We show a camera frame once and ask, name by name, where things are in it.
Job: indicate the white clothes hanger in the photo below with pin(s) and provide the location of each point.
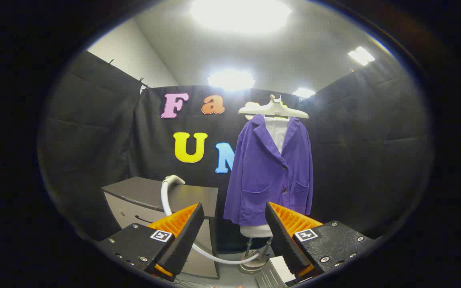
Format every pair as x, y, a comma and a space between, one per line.
272, 108

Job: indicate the grey white steamer base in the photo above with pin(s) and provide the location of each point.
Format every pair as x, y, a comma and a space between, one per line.
280, 270

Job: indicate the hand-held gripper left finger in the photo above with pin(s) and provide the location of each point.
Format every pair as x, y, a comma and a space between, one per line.
184, 236

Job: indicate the white mannequin torso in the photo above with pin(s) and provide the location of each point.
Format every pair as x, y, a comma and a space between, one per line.
277, 132

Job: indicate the black backdrop cloth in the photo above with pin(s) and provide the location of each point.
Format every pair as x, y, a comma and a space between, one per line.
374, 140

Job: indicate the grey cabinet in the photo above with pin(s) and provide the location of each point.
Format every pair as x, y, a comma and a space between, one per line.
138, 192

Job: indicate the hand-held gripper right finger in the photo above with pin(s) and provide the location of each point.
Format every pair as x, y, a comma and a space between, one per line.
284, 240

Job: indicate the metal mannequin stand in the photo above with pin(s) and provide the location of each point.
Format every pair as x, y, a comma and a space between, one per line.
254, 262

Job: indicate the ceiling light panel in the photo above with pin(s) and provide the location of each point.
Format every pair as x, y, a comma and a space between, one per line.
361, 55
240, 14
231, 80
303, 92

